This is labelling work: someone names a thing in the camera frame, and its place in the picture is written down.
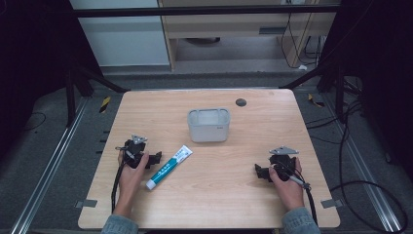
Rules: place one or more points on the white and teal toothpaste tube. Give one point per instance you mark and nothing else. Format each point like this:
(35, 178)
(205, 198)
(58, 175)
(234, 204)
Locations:
(168, 168)

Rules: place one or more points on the person's left hand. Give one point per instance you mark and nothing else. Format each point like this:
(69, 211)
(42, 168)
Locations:
(130, 182)

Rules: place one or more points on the person's right hand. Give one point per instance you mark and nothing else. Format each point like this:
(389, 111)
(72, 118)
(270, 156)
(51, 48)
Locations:
(288, 192)

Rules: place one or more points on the light wooden desk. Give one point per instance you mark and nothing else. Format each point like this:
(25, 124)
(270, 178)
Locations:
(227, 24)

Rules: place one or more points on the black curtain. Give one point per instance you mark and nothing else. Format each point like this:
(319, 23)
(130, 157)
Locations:
(32, 65)
(380, 81)

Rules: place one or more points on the grey plastic basket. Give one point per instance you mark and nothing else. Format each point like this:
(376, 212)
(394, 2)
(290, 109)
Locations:
(208, 127)

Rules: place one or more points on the black metal frame bar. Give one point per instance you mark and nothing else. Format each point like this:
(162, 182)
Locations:
(201, 11)

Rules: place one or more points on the black metal stand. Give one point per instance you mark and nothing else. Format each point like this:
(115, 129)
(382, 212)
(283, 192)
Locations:
(78, 81)
(328, 78)

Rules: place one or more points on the grey round table grommet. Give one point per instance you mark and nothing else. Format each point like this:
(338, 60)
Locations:
(241, 102)

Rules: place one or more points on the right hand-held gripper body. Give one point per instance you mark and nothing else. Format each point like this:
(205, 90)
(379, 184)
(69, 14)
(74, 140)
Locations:
(283, 162)

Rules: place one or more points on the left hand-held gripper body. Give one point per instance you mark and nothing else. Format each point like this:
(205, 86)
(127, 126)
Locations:
(136, 152)

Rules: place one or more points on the black and yellow tape strip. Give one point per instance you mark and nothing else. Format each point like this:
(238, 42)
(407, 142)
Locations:
(104, 104)
(315, 101)

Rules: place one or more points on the aluminium floor rail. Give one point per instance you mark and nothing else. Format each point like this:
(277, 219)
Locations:
(48, 169)
(363, 169)

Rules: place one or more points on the white cabinet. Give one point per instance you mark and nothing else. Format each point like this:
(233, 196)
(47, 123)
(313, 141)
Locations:
(123, 42)

